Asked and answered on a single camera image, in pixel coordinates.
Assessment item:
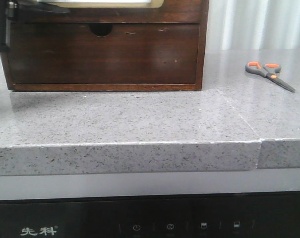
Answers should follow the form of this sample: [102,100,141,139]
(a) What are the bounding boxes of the white curtain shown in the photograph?
[206,0,300,52]

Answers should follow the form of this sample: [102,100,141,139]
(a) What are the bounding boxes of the black appliance control panel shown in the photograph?
[0,191,300,238]

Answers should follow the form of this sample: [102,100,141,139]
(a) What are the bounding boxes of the white drawer handle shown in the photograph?
[40,0,151,3]

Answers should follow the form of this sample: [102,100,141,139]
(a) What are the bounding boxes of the grey orange scissors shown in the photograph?
[245,61,296,93]

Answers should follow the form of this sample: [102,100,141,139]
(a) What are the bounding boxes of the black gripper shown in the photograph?
[0,0,70,53]

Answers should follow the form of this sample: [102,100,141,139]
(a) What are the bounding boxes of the dark brown wooden drawer cabinet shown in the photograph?
[0,0,208,91]

